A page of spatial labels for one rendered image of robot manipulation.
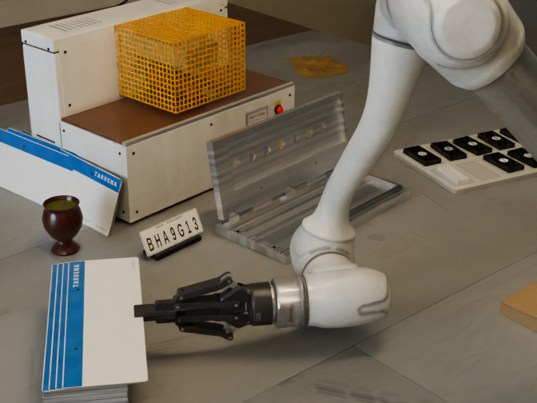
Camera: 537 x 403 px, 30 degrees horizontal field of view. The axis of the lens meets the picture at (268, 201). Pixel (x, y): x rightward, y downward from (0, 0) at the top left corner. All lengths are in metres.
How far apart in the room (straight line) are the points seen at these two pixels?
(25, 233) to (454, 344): 0.96
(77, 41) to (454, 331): 1.05
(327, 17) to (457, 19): 3.49
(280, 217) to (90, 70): 0.55
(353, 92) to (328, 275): 1.38
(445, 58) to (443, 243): 0.87
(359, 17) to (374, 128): 3.36
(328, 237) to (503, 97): 0.50
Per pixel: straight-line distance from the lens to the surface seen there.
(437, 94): 3.07
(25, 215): 2.33
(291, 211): 2.24
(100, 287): 1.83
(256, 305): 1.72
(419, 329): 1.88
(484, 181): 2.47
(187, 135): 2.28
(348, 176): 1.75
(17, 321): 1.94
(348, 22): 4.94
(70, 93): 2.33
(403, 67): 1.59
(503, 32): 1.38
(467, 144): 2.66
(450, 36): 1.36
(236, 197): 2.17
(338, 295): 1.73
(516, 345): 1.87
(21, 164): 2.44
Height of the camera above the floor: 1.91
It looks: 26 degrees down
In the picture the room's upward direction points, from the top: straight up
